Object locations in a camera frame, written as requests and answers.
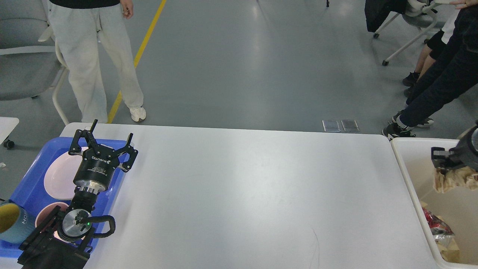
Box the brown paper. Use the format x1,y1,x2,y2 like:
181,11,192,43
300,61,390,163
436,238,460,263
433,166,478,194

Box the white plastic bin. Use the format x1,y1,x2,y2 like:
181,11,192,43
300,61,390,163
391,138,478,269

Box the office chair with jacket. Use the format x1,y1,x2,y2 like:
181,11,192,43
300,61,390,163
364,0,451,66

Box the white side table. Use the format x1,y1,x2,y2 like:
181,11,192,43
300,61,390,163
0,116,19,149

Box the teal mug yellow inside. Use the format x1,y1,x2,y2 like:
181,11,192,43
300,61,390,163
0,203,35,244

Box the crushed red can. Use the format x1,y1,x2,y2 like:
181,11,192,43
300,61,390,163
422,207,454,236

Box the pink mug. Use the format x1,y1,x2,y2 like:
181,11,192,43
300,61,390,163
35,201,72,243

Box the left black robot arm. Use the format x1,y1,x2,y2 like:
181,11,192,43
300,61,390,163
18,120,138,269

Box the small foil piece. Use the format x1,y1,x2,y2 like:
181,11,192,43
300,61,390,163
432,233,454,247

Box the pink plate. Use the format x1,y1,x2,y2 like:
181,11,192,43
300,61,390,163
43,152,83,201

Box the blue plastic tray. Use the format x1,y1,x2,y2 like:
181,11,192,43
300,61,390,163
0,137,126,259

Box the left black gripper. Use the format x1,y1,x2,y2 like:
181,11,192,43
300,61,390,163
67,119,137,195

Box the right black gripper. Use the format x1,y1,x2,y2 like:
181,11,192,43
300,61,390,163
431,124,478,175

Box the standing person grey trousers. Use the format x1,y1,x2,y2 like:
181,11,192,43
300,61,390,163
48,0,146,123

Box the white rolling chair left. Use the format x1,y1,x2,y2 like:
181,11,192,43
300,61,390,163
0,0,69,124

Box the standing person dark jeans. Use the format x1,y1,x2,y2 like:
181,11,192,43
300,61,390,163
382,0,478,140

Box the seated person black clothes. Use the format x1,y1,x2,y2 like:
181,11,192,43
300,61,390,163
402,10,459,97

